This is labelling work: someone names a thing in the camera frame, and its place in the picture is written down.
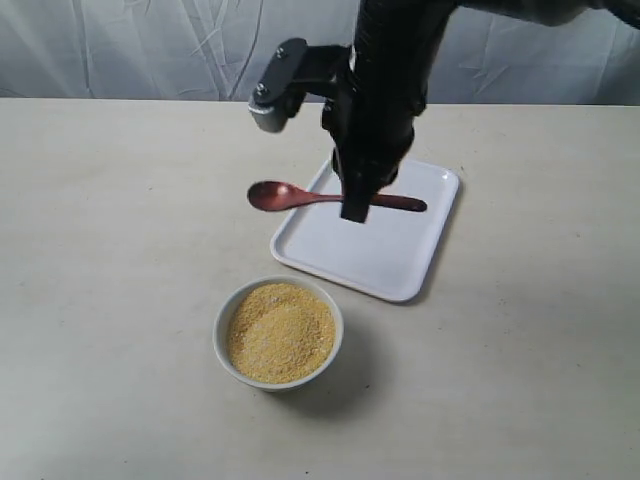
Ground white bowl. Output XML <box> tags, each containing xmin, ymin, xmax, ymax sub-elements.
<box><xmin>212</xmin><ymin>275</ymin><xmax>344</xmax><ymax>392</ymax></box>

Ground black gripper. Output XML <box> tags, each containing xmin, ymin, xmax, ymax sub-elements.
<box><xmin>322</xmin><ymin>49</ymin><xmax>428</xmax><ymax>223</ymax></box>

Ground white rectangular tray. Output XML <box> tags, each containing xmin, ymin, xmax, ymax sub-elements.
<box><xmin>270</xmin><ymin>158</ymin><xmax>460</xmax><ymax>303</ymax></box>

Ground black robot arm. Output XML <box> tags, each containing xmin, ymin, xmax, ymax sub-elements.
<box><xmin>322</xmin><ymin>0</ymin><xmax>639</xmax><ymax>223</ymax></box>

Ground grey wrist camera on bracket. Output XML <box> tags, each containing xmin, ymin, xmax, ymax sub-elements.
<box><xmin>249</xmin><ymin>38</ymin><xmax>350</xmax><ymax>133</ymax></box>

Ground yellow millet grains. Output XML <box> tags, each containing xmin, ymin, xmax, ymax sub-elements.
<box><xmin>227</xmin><ymin>283</ymin><xmax>335</xmax><ymax>384</ymax></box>

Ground dark red wooden spoon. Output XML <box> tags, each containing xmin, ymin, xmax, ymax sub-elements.
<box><xmin>247</xmin><ymin>180</ymin><xmax>428</xmax><ymax>213</ymax></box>

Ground white backdrop curtain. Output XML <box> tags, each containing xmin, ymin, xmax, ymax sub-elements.
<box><xmin>1</xmin><ymin>1</ymin><xmax>639</xmax><ymax>105</ymax></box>

